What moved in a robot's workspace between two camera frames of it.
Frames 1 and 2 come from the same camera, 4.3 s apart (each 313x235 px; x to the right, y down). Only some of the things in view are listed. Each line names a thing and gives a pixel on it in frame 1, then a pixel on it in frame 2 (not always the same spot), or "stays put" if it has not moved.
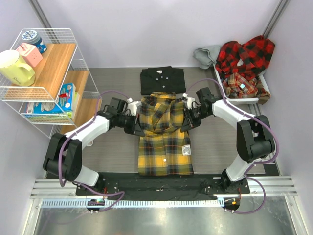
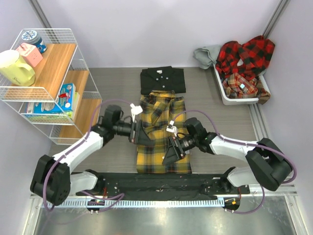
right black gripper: (187, 125) -> (174, 152)
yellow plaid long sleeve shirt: (164, 151) stays put
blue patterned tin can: (32, 37) stays put
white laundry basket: (241, 101) stays put
